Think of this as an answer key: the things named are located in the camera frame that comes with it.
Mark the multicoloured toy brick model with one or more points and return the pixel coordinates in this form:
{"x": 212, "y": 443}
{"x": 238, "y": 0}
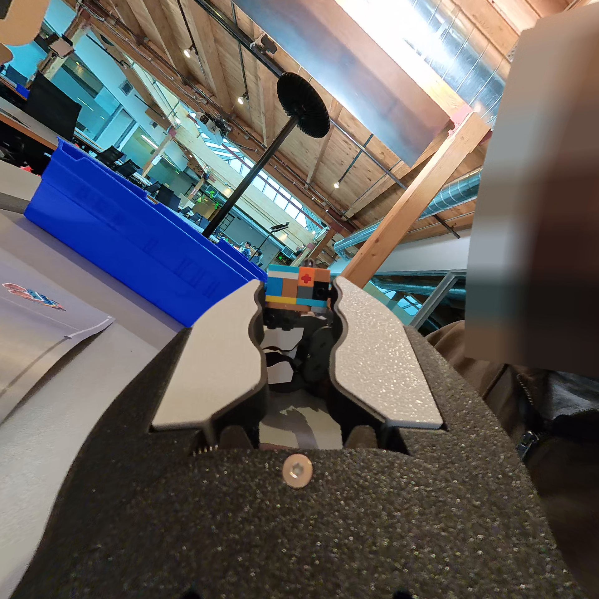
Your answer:
{"x": 290, "y": 292}

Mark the black light stand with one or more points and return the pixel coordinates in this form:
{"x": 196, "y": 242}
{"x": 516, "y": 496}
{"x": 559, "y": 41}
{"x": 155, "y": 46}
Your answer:
{"x": 279, "y": 234}

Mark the silver air duct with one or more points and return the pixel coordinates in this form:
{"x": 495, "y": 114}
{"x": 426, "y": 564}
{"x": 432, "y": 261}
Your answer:
{"x": 458, "y": 47}

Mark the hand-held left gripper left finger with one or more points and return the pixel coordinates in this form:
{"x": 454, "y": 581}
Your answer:
{"x": 215, "y": 365}

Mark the blue plastic bin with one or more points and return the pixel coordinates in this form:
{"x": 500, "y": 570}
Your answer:
{"x": 117, "y": 234}

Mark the rounded plywood panel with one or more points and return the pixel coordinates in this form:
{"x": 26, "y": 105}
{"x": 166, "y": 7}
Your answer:
{"x": 23, "y": 18}

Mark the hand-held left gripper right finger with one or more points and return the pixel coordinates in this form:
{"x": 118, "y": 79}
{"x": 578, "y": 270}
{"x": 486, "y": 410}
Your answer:
{"x": 379, "y": 365}

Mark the black stand pole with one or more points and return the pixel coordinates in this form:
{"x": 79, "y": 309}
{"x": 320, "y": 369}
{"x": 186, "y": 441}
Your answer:
{"x": 252, "y": 173}

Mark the black ribbed disc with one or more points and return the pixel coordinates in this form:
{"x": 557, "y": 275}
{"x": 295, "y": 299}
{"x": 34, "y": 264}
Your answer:
{"x": 304, "y": 100}

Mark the grey instruction booklet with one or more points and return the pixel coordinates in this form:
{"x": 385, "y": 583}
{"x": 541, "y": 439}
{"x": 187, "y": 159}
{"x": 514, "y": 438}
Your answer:
{"x": 37, "y": 337}

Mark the black high-back chair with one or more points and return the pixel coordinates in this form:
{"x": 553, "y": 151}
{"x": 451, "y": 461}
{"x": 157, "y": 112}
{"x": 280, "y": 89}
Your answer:
{"x": 51, "y": 112}

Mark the person's brown jacket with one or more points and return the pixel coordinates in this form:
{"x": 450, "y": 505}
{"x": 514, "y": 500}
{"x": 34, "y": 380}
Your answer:
{"x": 463, "y": 355}

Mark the wooden post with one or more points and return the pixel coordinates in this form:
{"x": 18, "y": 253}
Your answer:
{"x": 412, "y": 201}

